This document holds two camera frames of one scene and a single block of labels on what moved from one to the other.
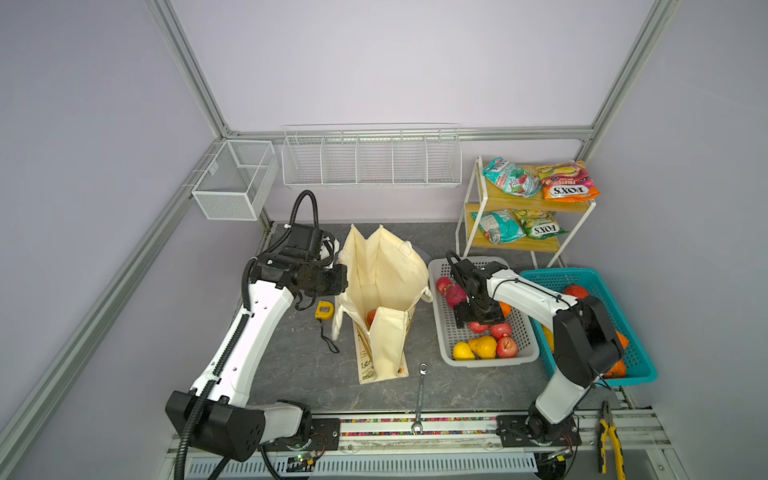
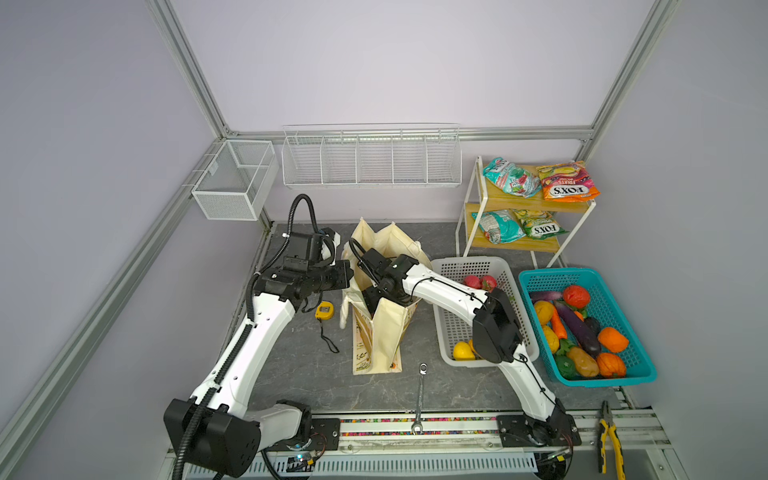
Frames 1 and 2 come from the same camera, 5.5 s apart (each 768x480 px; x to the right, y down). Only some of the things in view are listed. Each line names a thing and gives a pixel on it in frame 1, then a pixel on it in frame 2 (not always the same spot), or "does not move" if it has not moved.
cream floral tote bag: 387,277 does not move
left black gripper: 340,282 does not move
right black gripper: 461,315 -> 370,297
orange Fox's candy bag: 567,182 does not move
